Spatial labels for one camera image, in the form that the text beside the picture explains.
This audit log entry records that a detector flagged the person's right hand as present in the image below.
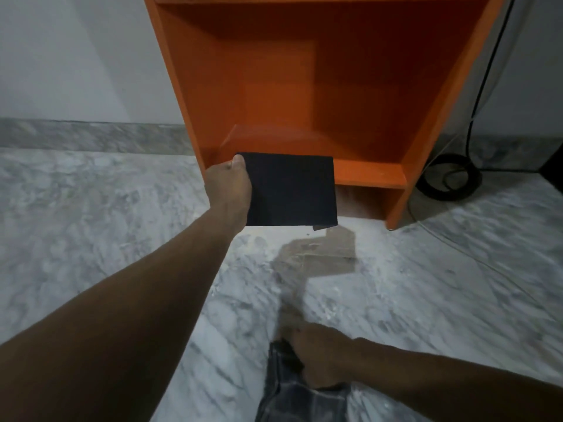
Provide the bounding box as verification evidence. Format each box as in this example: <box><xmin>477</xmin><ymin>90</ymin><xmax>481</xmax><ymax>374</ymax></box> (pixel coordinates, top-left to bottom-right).
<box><xmin>280</xmin><ymin>313</ymin><xmax>364</xmax><ymax>390</ymax></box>

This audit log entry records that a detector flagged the person's left hand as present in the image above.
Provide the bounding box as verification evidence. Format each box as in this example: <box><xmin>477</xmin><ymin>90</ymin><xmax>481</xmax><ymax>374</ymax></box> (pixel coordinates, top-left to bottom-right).
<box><xmin>204</xmin><ymin>154</ymin><xmax>252</xmax><ymax>234</ymax></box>

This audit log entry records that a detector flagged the black cloth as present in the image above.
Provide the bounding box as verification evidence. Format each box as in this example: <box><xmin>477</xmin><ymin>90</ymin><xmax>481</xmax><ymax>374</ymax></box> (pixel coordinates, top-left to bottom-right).
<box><xmin>238</xmin><ymin>153</ymin><xmax>338</xmax><ymax>231</ymax></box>

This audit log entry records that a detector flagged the grey checkered cloth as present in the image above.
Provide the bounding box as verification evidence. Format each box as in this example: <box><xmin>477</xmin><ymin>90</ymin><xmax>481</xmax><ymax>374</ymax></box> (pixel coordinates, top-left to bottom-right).
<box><xmin>255</xmin><ymin>339</ymin><xmax>352</xmax><ymax>422</ymax></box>

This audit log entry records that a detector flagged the person's left forearm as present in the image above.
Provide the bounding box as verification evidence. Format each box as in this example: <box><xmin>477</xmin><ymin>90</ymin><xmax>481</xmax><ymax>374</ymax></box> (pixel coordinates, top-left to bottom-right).
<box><xmin>0</xmin><ymin>207</ymin><xmax>240</xmax><ymax>422</ymax></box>

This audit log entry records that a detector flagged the person's right forearm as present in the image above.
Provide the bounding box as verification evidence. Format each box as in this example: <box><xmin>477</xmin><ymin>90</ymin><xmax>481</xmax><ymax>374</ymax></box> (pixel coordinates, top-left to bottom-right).
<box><xmin>352</xmin><ymin>337</ymin><xmax>563</xmax><ymax>422</ymax></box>

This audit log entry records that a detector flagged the orange wooden shelf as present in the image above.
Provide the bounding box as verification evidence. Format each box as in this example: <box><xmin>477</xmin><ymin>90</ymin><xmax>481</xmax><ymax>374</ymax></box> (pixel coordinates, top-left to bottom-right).
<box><xmin>143</xmin><ymin>0</ymin><xmax>506</xmax><ymax>231</ymax></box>

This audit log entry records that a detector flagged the black cable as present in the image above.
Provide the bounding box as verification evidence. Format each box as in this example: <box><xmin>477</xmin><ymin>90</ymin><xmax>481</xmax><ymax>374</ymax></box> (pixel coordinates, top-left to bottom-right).
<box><xmin>416</xmin><ymin>0</ymin><xmax>542</xmax><ymax>203</ymax></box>

